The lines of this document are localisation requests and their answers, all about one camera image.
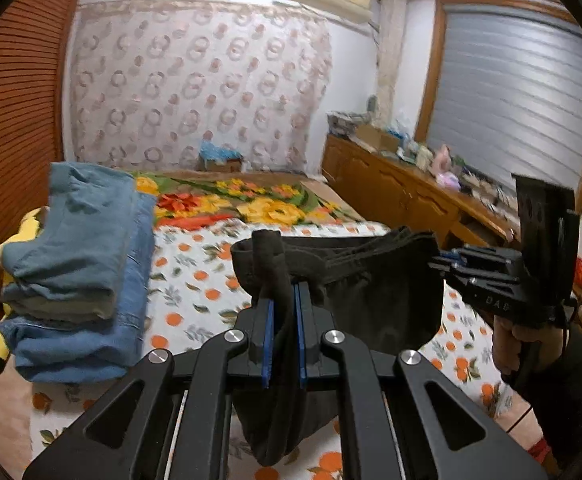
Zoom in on wooden louvered wardrobe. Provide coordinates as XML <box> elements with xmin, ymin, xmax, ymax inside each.
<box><xmin>0</xmin><ymin>0</ymin><xmax>92</xmax><ymax>361</ymax></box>

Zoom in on open cardboard box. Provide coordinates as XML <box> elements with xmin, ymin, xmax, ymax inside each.
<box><xmin>353</xmin><ymin>124</ymin><xmax>402</xmax><ymax>153</ymax></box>

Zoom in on floral blanket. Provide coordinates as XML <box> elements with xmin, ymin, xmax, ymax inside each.
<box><xmin>131</xmin><ymin>170</ymin><xmax>364</xmax><ymax>233</ymax></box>

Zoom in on pile of small cabinet items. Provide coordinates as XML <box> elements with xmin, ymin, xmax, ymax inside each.
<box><xmin>401</xmin><ymin>135</ymin><xmax>519</xmax><ymax>223</ymax></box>

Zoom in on folded blue denim jeans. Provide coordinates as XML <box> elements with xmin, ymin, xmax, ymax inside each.
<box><xmin>0</xmin><ymin>312</ymin><xmax>144</xmax><ymax>385</ymax></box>
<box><xmin>113</xmin><ymin>192</ymin><xmax>158</xmax><ymax>341</ymax></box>

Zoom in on person's right forearm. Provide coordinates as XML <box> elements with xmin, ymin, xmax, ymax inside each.
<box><xmin>514</xmin><ymin>322</ymin><xmax>582</xmax><ymax>480</ymax></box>

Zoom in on ring pattern wall cloth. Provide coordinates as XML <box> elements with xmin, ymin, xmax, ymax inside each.
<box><xmin>63</xmin><ymin>0</ymin><xmax>334</xmax><ymax>176</ymax></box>

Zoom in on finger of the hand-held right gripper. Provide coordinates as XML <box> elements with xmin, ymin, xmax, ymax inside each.
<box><xmin>430</xmin><ymin>259</ymin><xmax>519</xmax><ymax>293</ymax></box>
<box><xmin>436</xmin><ymin>246</ymin><xmax>519</xmax><ymax>267</ymax></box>

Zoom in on orange fruit print bed sheet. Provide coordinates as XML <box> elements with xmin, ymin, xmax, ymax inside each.
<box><xmin>31</xmin><ymin>220</ymin><xmax>517</xmax><ymax>480</ymax></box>

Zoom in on pink plush toy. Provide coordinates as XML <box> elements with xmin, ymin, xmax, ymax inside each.
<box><xmin>431</xmin><ymin>144</ymin><xmax>461</xmax><ymax>191</ymax></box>

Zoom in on folded light blue jeans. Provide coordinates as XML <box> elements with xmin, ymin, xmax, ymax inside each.
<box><xmin>1</xmin><ymin>162</ymin><xmax>138</xmax><ymax>311</ymax></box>

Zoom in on person's right hand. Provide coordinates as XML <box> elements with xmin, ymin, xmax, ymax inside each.
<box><xmin>491</xmin><ymin>316</ymin><xmax>567</xmax><ymax>386</ymax></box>

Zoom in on blue item on box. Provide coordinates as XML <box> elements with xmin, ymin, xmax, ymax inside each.
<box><xmin>198</xmin><ymin>140</ymin><xmax>244</xmax><ymax>173</ymax></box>

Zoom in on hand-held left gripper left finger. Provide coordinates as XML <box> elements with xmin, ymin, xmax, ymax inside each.
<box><xmin>23</xmin><ymin>300</ymin><xmax>275</xmax><ymax>480</ymax></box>

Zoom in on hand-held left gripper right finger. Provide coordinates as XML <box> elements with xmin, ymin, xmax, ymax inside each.
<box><xmin>293</xmin><ymin>282</ymin><xmax>547</xmax><ymax>480</ymax></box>

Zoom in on window with grey blinds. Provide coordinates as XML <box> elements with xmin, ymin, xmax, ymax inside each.
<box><xmin>416</xmin><ymin>0</ymin><xmax>582</xmax><ymax>221</ymax></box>

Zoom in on folded grey-green pants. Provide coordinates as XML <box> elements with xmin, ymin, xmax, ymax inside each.
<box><xmin>2</xmin><ymin>285</ymin><xmax>116</xmax><ymax>322</ymax></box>

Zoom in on wooden cabinet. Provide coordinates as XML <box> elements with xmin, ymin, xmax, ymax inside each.
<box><xmin>321</xmin><ymin>132</ymin><xmax>582</xmax><ymax>356</ymax></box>

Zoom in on black pants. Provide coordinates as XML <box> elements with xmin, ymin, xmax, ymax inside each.
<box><xmin>231</xmin><ymin>227</ymin><xmax>444</xmax><ymax>466</ymax></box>

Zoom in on white lace pipe cover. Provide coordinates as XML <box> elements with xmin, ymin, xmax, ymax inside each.
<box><xmin>375</xmin><ymin>0</ymin><xmax>408</xmax><ymax>121</ymax></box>

